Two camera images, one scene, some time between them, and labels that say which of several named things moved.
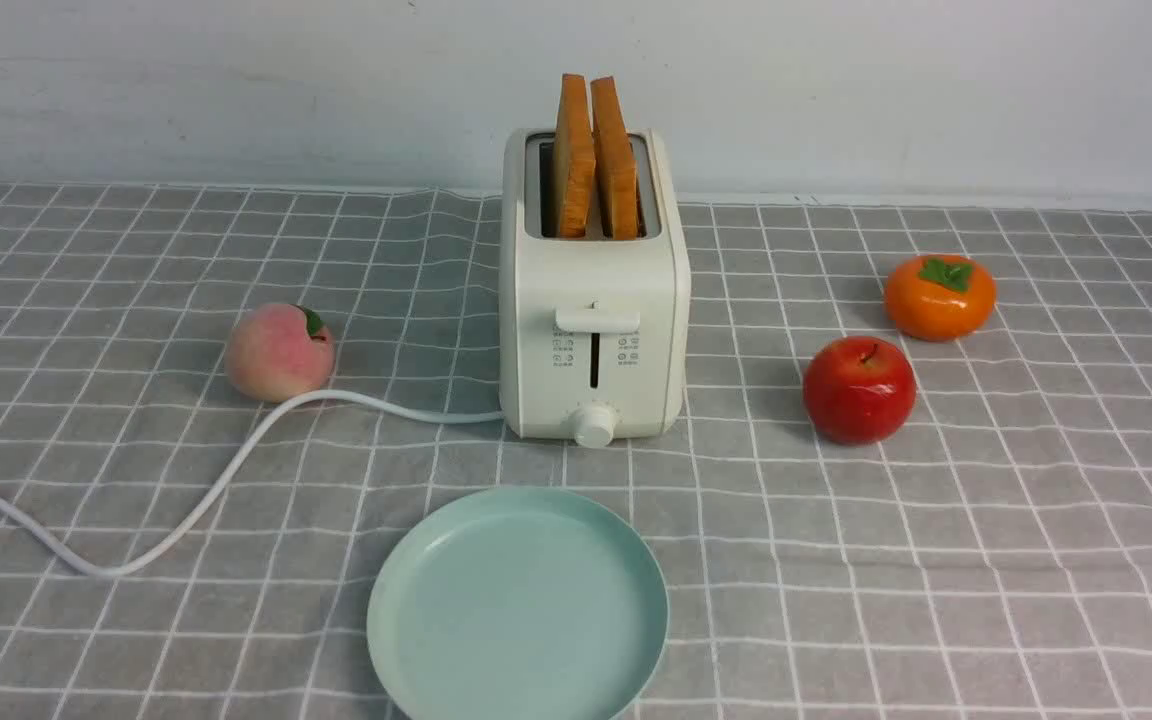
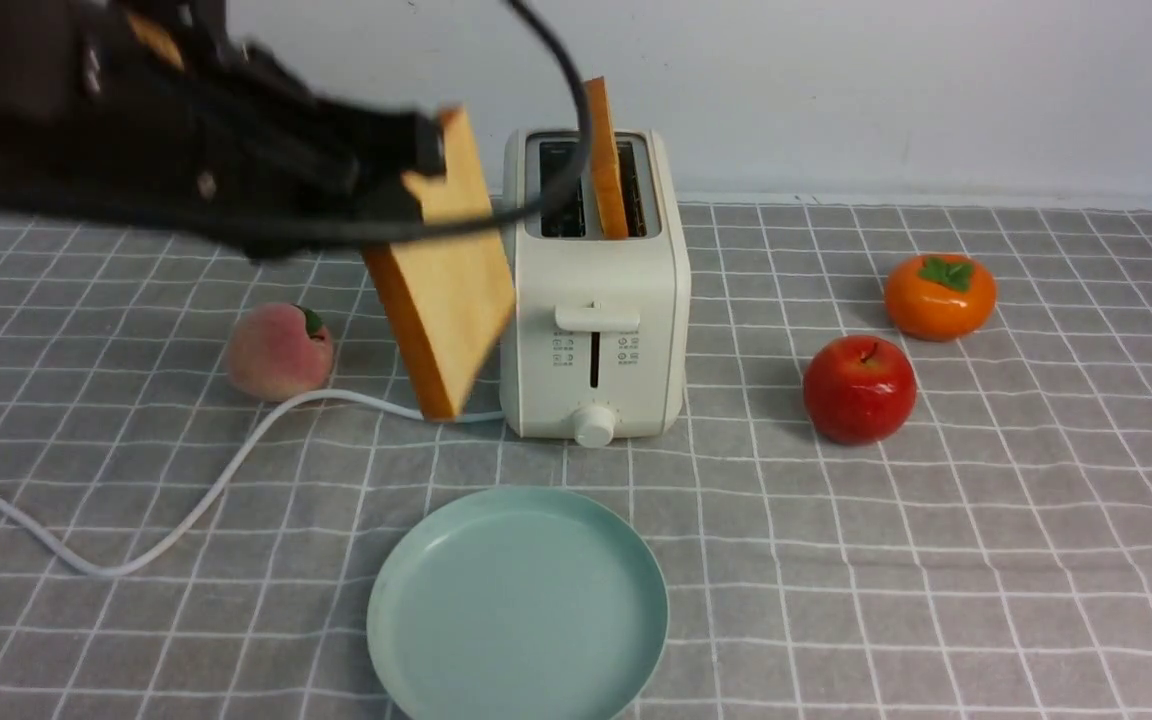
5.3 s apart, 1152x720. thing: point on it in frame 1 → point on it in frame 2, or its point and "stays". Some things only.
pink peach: (277, 352) stays
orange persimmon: (940, 297) stays
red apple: (859, 390) stays
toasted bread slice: (574, 156) → (452, 296)
